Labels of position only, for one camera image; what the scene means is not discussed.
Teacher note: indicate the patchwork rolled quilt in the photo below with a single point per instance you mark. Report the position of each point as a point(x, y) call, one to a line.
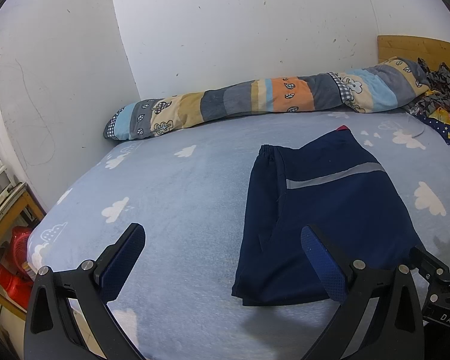
point(387, 86)

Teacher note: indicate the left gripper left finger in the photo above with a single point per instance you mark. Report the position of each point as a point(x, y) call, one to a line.
point(51, 331)

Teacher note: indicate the red plastic stool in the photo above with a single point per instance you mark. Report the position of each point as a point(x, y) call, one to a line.
point(14, 278)

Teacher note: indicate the wooden side shelf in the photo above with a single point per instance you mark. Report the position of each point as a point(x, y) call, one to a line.
point(17, 208)

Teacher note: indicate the yellow navy patterned cloth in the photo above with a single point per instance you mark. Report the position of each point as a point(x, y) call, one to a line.
point(433, 107)

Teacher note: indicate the navy work jacket red collar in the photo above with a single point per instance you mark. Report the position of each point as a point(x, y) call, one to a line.
point(334, 184)

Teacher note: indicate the light blue cloud bedsheet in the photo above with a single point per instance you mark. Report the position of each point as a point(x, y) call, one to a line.
point(188, 190)

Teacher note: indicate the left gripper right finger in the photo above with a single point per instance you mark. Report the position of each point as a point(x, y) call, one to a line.
point(396, 328)

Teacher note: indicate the wooden headboard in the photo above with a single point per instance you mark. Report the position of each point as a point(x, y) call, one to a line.
point(432, 51)

